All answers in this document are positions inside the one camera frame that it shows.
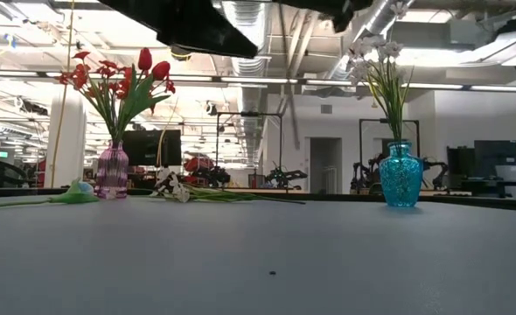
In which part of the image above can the black metal rig frame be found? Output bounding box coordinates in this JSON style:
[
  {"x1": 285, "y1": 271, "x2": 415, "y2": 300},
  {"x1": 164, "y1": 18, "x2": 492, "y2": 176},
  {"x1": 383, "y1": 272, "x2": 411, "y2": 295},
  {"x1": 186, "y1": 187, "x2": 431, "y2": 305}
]
[
  {"x1": 358, "y1": 118, "x2": 421, "y2": 193},
  {"x1": 216, "y1": 112, "x2": 284, "y2": 192}
]

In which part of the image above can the red small-blossom flower spray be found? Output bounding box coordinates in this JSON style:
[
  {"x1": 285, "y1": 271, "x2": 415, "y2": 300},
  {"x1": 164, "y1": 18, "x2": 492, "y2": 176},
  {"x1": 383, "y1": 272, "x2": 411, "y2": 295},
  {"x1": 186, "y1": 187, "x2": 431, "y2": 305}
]
[{"x1": 55, "y1": 51, "x2": 177, "y2": 145}]

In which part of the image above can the red tulip green stem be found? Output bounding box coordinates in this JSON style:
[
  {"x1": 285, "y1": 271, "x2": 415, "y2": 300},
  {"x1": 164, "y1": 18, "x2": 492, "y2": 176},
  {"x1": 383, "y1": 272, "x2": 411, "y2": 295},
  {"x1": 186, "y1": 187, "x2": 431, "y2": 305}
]
[
  {"x1": 120, "y1": 46, "x2": 154, "y2": 144},
  {"x1": 122, "y1": 60, "x2": 172, "y2": 144}
]

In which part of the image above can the white tulip green stem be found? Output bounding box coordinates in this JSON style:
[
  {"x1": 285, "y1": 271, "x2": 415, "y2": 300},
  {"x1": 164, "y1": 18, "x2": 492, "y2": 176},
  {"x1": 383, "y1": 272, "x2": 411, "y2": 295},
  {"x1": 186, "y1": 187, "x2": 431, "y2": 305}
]
[{"x1": 0, "y1": 178, "x2": 101, "y2": 211}]

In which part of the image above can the silver ventilation duct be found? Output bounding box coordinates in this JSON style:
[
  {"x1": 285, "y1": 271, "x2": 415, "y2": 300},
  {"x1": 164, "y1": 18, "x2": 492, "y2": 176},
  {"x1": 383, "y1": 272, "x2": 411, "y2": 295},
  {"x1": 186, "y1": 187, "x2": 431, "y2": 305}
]
[{"x1": 220, "y1": 0, "x2": 303, "y2": 152}]

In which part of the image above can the teal glass vase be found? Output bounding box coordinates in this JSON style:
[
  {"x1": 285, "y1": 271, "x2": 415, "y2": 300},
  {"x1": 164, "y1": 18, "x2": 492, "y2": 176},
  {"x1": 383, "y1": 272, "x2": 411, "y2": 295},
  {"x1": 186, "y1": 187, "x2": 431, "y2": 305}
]
[{"x1": 379, "y1": 140, "x2": 424, "y2": 208}]

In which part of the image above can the purple ribbed glass vase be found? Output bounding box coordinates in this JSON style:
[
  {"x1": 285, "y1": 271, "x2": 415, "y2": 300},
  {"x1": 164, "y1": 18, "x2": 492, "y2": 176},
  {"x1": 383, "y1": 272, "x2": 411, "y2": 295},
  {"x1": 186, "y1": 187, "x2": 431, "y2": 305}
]
[{"x1": 94, "y1": 139, "x2": 130, "y2": 200}]

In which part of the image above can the black monitor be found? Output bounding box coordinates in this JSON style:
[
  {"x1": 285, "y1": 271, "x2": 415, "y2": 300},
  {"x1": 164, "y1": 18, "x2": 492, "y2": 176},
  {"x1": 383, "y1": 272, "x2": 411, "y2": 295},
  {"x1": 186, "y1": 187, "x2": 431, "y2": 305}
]
[
  {"x1": 473, "y1": 139, "x2": 516, "y2": 170},
  {"x1": 446, "y1": 146, "x2": 476, "y2": 179},
  {"x1": 122, "y1": 129, "x2": 183, "y2": 167}
]

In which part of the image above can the long ceiling light strip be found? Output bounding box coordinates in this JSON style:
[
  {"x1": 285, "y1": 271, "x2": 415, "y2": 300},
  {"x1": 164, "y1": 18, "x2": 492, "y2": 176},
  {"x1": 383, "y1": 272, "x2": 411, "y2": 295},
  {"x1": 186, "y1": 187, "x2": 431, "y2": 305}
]
[
  {"x1": 0, "y1": 68, "x2": 298, "y2": 87},
  {"x1": 305, "y1": 78, "x2": 516, "y2": 94}
]

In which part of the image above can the white round column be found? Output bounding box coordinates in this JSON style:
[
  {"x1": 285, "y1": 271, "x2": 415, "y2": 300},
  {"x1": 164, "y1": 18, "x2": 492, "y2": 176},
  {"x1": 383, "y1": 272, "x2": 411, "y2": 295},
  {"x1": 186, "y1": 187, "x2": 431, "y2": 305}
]
[{"x1": 43, "y1": 87, "x2": 87, "y2": 189}]

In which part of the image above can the white blossom flower spray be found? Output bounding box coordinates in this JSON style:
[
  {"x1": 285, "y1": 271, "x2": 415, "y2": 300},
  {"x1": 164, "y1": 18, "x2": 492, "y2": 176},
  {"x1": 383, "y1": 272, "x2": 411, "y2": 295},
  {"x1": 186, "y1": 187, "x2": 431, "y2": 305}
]
[
  {"x1": 347, "y1": 0, "x2": 416, "y2": 145},
  {"x1": 149, "y1": 168, "x2": 307, "y2": 206}
]

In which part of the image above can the red cloth bundle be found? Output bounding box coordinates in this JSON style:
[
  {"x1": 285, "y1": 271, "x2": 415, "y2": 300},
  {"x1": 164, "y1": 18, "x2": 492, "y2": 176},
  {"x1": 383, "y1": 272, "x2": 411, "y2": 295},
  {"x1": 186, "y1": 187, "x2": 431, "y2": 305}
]
[{"x1": 183, "y1": 156, "x2": 215, "y2": 174}]

